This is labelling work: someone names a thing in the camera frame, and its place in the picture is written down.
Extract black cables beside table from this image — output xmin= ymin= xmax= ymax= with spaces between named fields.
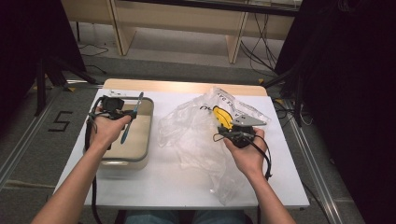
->
xmin=274 ymin=99 xmax=314 ymax=127

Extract black floor cable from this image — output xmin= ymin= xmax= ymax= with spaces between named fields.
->
xmin=78 ymin=43 xmax=110 ymax=58

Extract beige bin with grey rim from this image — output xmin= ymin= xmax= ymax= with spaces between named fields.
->
xmin=82 ymin=96 xmax=156 ymax=171

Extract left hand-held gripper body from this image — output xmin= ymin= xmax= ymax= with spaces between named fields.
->
xmin=88 ymin=95 xmax=134 ymax=122

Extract person's left hand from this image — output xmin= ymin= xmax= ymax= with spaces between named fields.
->
xmin=88 ymin=106 xmax=134 ymax=152

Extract black metal stand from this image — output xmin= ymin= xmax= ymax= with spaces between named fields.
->
xmin=261 ymin=66 xmax=304 ymax=127
xmin=34 ymin=55 xmax=97 ymax=118

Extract person's legs in jeans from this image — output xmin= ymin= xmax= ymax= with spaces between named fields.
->
xmin=124 ymin=209 xmax=246 ymax=224

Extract hanging black cables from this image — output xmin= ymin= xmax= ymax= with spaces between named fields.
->
xmin=239 ymin=12 xmax=279 ymax=76

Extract white table cover sheet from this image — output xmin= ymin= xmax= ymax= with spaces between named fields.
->
xmin=53 ymin=88 xmax=311 ymax=210

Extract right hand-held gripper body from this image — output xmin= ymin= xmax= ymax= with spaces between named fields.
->
xmin=216 ymin=114 xmax=269 ymax=148

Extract light wooden desk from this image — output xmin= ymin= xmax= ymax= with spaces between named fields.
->
xmin=60 ymin=0 xmax=303 ymax=64

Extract person's right hand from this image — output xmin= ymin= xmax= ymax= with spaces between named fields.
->
xmin=223 ymin=128 xmax=268 ymax=180

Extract black curtain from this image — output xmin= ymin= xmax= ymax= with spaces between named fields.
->
xmin=274 ymin=0 xmax=396 ymax=224
xmin=0 ymin=0 xmax=87 ymax=138

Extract clear plastic bag yellow smiley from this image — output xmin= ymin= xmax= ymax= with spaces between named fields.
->
xmin=157 ymin=87 xmax=272 ymax=206

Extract blue toothbrush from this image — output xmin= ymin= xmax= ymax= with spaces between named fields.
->
xmin=120 ymin=91 xmax=145 ymax=146

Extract right hand-held gripper cable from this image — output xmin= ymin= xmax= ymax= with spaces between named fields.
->
xmin=246 ymin=133 xmax=274 ymax=181

